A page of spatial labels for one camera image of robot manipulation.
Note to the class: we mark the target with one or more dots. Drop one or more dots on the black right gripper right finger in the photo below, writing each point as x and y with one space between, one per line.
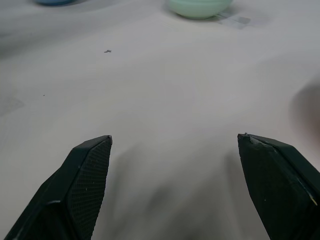
277 185

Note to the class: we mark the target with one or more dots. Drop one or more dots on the green bowl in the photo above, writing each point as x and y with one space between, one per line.
199 8

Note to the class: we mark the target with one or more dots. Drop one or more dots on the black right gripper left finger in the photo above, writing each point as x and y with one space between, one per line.
75 190

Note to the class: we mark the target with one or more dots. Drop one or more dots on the blue bowl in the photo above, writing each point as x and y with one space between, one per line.
53 2

